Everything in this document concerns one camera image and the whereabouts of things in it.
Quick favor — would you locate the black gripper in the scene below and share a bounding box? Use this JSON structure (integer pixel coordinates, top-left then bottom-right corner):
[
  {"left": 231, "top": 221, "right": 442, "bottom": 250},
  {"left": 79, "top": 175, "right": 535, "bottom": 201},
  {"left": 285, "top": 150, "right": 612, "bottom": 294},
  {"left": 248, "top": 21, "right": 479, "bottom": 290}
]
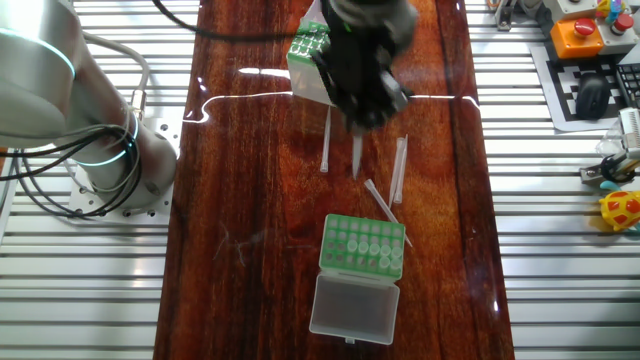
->
[{"left": 312, "top": 0, "right": 414, "bottom": 137}]

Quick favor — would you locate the green clear pipette tip box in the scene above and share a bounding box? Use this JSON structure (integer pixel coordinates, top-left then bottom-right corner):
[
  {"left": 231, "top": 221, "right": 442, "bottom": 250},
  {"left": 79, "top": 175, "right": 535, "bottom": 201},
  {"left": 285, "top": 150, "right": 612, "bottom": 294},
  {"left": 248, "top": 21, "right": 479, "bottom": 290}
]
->
[
  {"left": 308, "top": 213, "right": 407, "bottom": 346},
  {"left": 286, "top": 0, "right": 337, "bottom": 107}
]

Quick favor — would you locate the glossy brown wooden board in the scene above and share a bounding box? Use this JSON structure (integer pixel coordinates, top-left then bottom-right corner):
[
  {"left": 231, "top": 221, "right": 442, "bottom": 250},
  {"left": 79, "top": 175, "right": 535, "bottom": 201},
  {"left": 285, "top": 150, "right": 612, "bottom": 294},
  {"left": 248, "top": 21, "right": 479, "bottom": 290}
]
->
[{"left": 152, "top": 0, "right": 516, "bottom": 360}]

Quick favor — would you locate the orange emergency stop box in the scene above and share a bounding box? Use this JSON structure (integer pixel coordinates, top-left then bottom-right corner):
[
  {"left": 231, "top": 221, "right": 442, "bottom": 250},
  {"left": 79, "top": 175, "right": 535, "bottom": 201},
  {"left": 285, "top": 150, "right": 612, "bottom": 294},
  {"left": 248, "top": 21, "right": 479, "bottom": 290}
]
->
[{"left": 549, "top": 17, "right": 605, "bottom": 60}]

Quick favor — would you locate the grey control button box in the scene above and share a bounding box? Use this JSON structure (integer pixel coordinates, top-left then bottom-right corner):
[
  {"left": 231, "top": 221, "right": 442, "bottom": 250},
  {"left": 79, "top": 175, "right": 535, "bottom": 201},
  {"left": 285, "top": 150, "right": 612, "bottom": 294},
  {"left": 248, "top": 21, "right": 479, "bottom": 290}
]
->
[{"left": 542, "top": 0, "right": 600, "bottom": 24}]

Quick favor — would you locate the black computer mouse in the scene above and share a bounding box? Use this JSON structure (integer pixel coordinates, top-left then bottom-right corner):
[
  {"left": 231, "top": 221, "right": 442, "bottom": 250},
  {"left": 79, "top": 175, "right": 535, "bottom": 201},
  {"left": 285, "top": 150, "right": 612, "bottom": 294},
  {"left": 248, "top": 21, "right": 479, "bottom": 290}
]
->
[{"left": 574, "top": 72, "right": 612, "bottom": 121}]

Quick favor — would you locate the grey emergency stop box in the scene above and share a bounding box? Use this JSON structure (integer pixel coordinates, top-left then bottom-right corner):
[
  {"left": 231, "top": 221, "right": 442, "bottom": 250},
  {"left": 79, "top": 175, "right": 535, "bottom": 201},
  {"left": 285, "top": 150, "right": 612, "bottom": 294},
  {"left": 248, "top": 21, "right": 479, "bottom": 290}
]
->
[{"left": 597, "top": 12, "right": 640, "bottom": 56}]

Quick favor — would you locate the small colourful plastic toy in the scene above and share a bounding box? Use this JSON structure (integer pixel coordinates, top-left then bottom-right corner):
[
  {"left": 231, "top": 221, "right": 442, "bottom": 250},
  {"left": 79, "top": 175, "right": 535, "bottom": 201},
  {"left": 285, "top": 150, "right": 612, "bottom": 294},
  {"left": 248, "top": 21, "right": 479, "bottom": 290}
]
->
[{"left": 594, "top": 0, "right": 627, "bottom": 26}]

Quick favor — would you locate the black keyboard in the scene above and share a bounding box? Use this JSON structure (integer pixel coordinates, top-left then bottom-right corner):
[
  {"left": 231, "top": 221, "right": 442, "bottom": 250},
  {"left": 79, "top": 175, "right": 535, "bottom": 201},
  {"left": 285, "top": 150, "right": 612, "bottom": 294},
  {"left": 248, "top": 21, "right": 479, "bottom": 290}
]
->
[{"left": 614, "top": 62, "right": 640, "bottom": 109}]

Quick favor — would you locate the yellow orange turtle toy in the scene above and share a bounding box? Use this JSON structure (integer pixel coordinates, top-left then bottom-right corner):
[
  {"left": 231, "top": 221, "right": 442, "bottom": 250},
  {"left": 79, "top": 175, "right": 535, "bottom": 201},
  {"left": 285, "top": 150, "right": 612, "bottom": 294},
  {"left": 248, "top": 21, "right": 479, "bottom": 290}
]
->
[{"left": 597, "top": 179, "right": 640, "bottom": 233}]

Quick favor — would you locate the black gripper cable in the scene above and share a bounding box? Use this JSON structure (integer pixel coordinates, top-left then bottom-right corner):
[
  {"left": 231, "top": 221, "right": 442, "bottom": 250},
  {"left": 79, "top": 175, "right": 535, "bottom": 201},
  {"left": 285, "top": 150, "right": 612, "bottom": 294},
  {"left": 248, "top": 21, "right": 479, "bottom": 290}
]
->
[{"left": 151, "top": 0, "right": 304, "bottom": 44}]

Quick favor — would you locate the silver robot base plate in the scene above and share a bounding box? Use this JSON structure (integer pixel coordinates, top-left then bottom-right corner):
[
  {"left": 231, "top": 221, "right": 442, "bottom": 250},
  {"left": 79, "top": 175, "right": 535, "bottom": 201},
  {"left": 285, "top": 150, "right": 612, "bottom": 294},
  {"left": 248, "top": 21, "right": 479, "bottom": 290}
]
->
[{"left": 66, "top": 115, "right": 185, "bottom": 226}]

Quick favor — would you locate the small silver metal bracket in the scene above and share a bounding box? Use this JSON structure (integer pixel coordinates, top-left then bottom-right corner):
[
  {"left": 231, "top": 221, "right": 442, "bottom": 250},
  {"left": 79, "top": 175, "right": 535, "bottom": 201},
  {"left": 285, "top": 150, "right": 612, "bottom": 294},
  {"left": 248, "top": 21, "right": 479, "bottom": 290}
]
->
[{"left": 578, "top": 160, "right": 640, "bottom": 190}]

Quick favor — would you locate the black looped cable tie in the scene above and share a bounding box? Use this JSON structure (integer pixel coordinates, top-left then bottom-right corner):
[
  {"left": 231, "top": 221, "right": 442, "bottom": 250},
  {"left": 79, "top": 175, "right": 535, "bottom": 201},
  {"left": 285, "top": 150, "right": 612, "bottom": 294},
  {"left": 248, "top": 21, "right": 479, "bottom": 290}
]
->
[{"left": 598, "top": 153, "right": 627, "bottom": 184}]

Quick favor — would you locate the grey cable with metal connector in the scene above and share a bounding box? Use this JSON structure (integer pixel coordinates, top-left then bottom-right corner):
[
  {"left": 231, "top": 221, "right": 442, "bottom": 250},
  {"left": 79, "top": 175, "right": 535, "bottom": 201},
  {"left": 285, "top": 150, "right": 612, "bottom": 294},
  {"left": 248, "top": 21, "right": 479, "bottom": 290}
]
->
[{"left": 82, "top": 32, "right": 152, "bottom": 124}]

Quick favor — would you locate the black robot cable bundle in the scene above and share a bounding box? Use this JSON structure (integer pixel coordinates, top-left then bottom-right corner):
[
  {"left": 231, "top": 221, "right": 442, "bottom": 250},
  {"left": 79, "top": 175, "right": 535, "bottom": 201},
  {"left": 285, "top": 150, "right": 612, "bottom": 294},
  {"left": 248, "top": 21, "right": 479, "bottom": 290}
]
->
[{"left": 0, "top": 124, "right": 144, "bottom": 220}]

